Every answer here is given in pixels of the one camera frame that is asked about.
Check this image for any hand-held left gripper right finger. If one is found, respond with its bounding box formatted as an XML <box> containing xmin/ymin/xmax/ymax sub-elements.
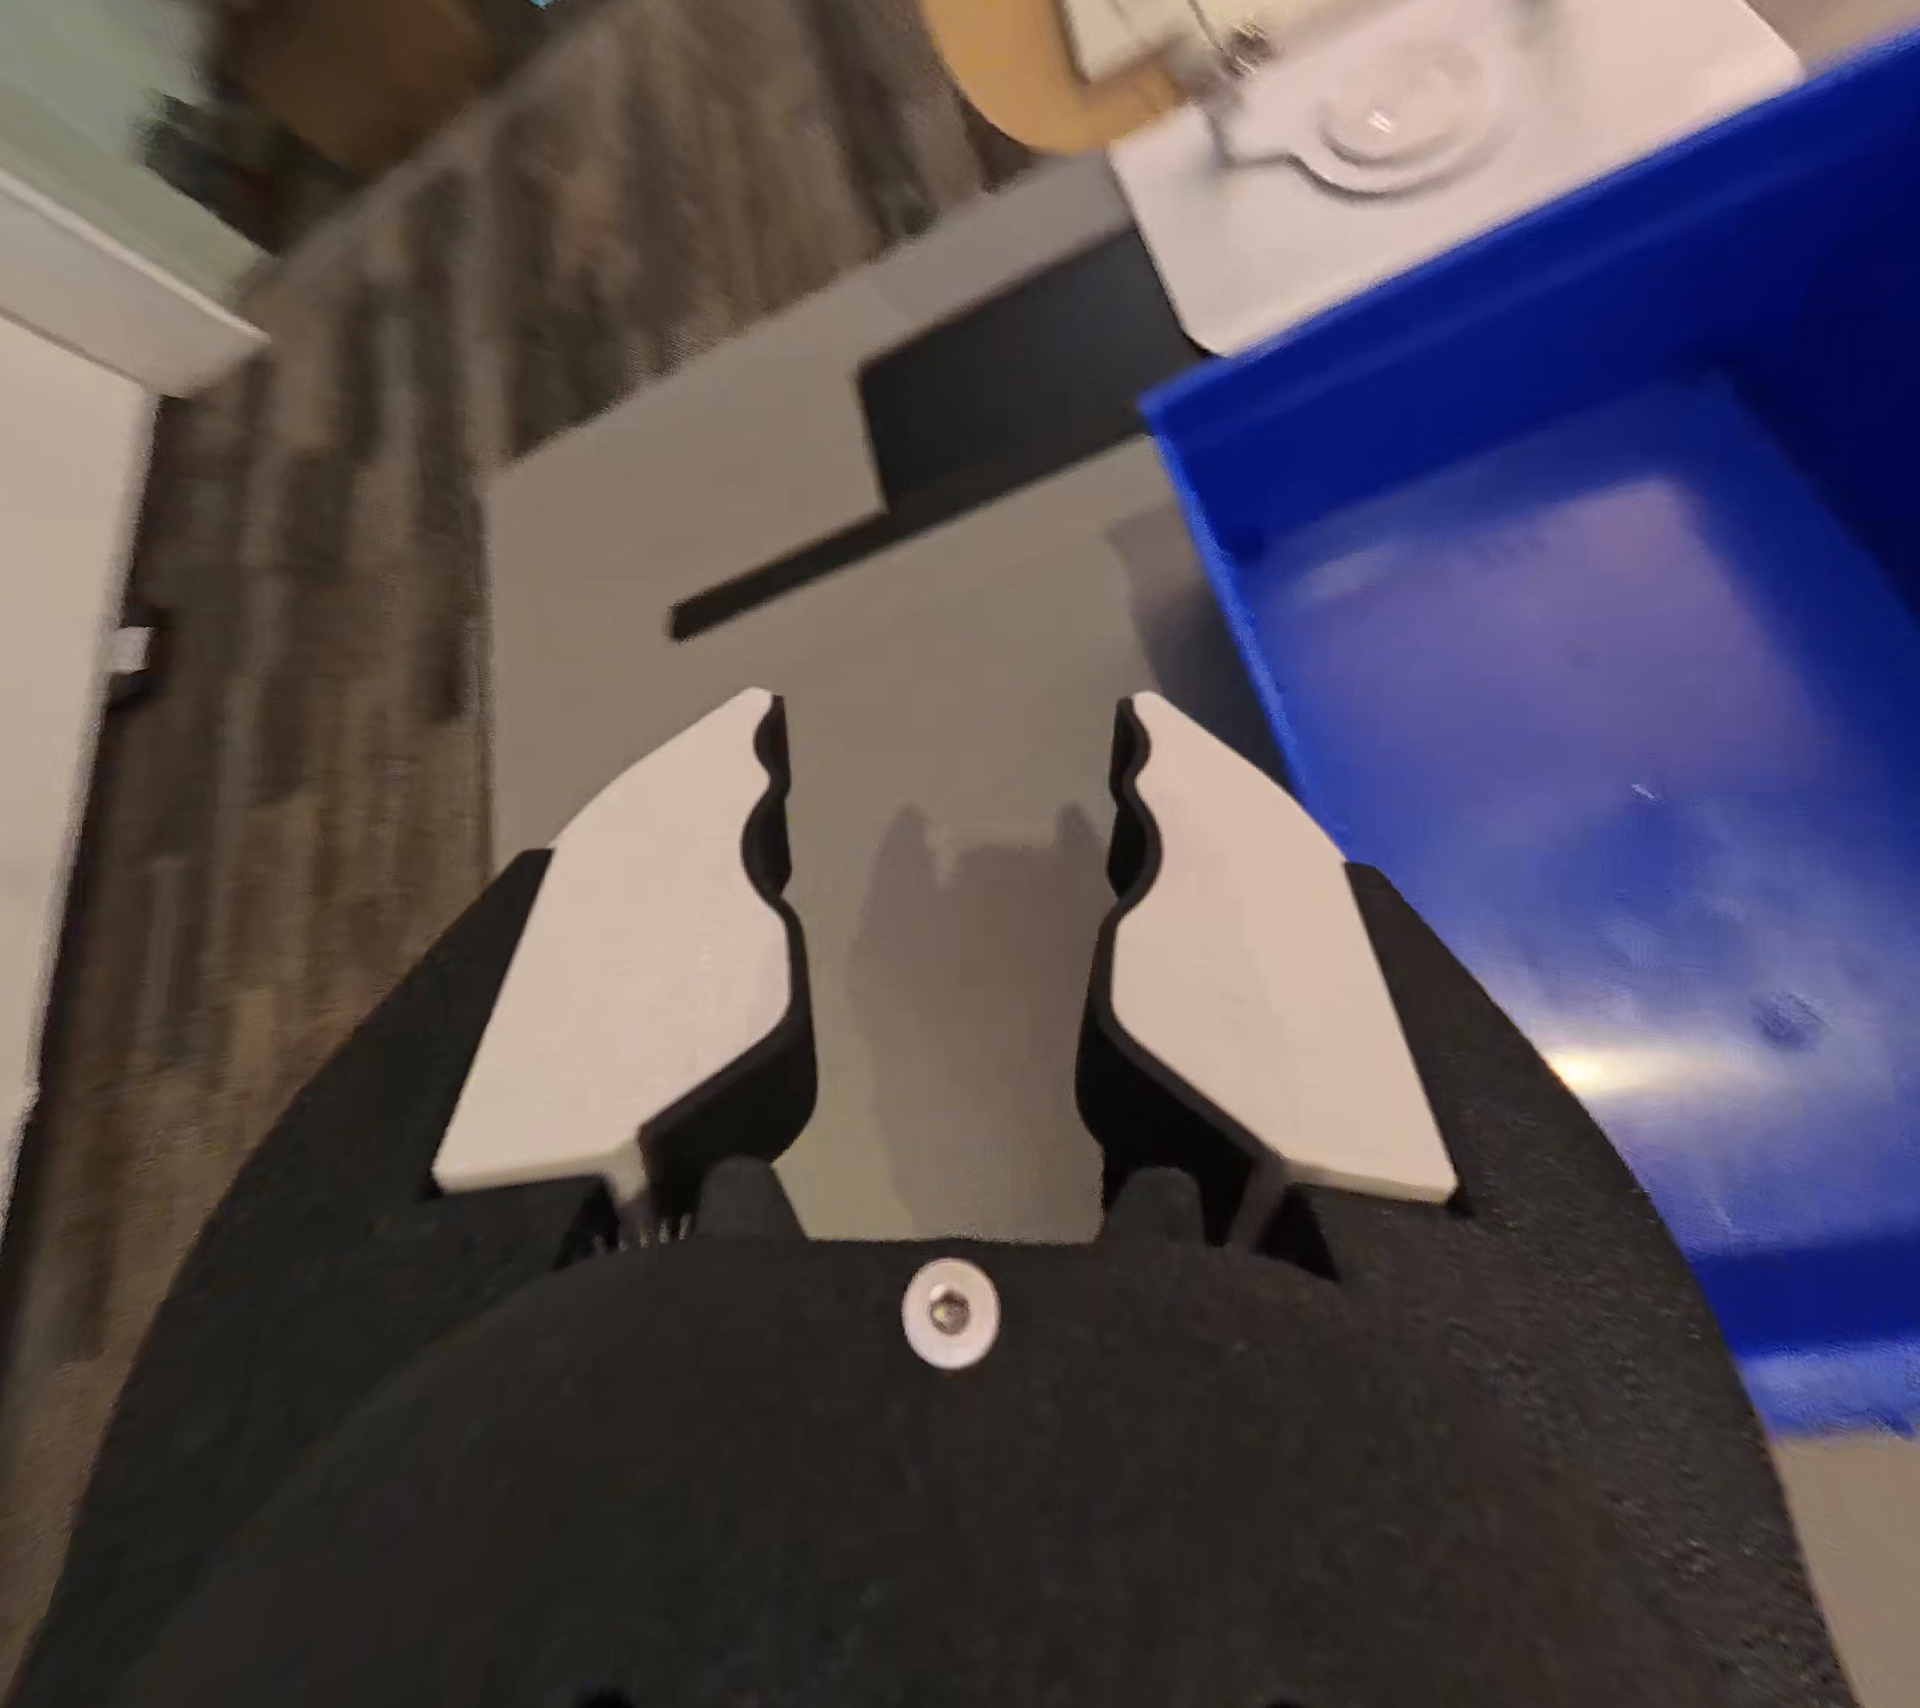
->
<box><xmin>1077</xmin><ymin>692</ymin><xmax>1461</xmax><ymax>1253</ymax></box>

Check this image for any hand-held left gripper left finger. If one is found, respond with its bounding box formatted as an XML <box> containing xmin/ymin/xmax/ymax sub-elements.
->
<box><xmin>433</xmin><ymin>688</ymin><xmax>820</xmax><ymax>1239</ymax></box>

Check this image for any blue plastic bin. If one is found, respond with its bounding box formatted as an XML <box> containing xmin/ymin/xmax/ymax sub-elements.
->
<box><xmin>1136</xmin><ymin>28</ymin><xmax>1920</xmax><ymax>1441</ymax></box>

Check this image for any dark table cable cover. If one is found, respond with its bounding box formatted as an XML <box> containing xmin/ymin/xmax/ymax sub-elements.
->
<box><xmin>666</xmin><ymin>230</ymin><xmax>1210</xmax><ymax>647</ymax></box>

